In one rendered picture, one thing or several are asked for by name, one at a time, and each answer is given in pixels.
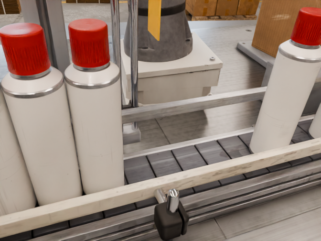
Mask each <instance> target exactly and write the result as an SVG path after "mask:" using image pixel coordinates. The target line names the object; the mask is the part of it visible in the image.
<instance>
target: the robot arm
mask: <svg viewBox="0 0 321 241"><path fill-rule="evenodd" d="M148 9H149V0H138V61H143V62H169V61H173V60H177V59H181V58H183V57H185V56H187V55H188V54H190V53H191V52H192V50H193V37H192V33H191V30H190V27H189V24H188V20H187V17H186V13H185V0H161V12H160V40H159V41H158V40H157V39H156V38H155V37H154V36H153V35H152V34H151V33H150V32H149V31H148ZM123 45H124V52H125V54H126V55H127V56H128V57H130V8H129V0H128V22H127V26H126V30H125V35H124V40H123Z"/></svg>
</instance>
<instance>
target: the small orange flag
mask: <svg viewBox="0 0 321 241"><path fill-rule="evenodd" d="M160 21H161V0H149V9H148V31H149V32H150V33H151V34H152V35H153V36H154V37H155V38H156V39H157V40H158V41H159V40H160Z"/></svg>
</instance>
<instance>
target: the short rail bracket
mask: <svg viewBox="0 0 321 241"><path fill-rule="evenodd" d="M179 197H180V193H179V191H178V190H177V189H175V188H173V189H170V190H169V191H168V195H167V202H163V203H159V204H157V205H156V206H155V208H154V223H155V225H156V228H157V230H158V233H159V235H160V238H161V239H162V240H163V241H174V238H177V237H180V235H185V234H186V232H187V228H188V222H189V217H188V215H187V213H186V211H185V209H184V207H183V205H182V203H181V201H180V200H179Z"/></svg>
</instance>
